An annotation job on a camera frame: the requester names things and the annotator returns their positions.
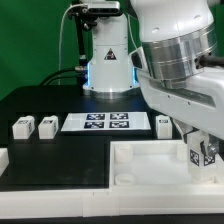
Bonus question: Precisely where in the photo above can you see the white tag marker plate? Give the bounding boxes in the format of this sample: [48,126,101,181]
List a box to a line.
[62,112,151,132]

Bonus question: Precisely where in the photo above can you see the white block left edge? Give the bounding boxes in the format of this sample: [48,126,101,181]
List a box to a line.
[0,148,9,176]

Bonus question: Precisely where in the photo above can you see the white L-shaped obstacle fence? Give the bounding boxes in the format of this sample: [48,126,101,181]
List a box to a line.
[0,185,224,219]

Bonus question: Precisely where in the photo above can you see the grey camera on mount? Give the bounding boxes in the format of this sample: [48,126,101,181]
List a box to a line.
[82,0,121,16]

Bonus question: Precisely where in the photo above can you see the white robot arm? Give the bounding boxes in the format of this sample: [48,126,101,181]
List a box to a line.
[127,0,224,157]

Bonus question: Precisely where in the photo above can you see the black cables at base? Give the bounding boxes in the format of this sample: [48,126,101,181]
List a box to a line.
[39,67,88,86]

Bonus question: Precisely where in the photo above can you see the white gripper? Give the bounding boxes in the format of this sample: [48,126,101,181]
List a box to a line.
[130,47,224,164]

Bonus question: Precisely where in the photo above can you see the white square tabletop tray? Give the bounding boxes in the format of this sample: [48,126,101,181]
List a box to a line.
[110,140,224,188]

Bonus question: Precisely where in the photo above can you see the white cable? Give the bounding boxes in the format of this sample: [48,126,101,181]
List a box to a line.
[57,3,84,86]

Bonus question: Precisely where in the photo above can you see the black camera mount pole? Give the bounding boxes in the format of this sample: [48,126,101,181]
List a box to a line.
[69,0,97,85]

